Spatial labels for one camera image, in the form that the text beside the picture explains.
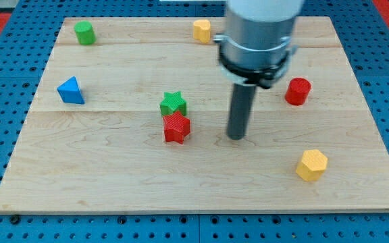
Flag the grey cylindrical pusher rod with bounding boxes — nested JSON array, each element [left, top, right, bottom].
[[226, 84, 256, 140]]

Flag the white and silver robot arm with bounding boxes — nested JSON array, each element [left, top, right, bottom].
[[214, 0, 304, 140]]

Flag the green star block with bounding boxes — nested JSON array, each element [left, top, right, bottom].
[[159, 91, 187, 116]]

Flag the red star block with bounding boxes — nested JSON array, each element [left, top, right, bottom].
[[163, 111, 190, 144]]

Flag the red cylinder block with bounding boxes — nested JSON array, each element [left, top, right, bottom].
[[285, 77, 311, 106]]

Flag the yellow heart block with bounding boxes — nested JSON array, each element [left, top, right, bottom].
[[192, 19, 211, 44]]

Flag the yellow hexagon block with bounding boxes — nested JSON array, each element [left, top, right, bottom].
[[295, 149, 328, 182]]

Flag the light wooden board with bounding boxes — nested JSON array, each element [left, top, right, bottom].
[[0, 17, 389, 215]]

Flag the green cylinder block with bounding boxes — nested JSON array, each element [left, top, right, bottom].
[[74, 21, 96, 45]]

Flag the blue triangle block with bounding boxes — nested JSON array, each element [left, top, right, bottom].
[[57, 76, 84, 105]]

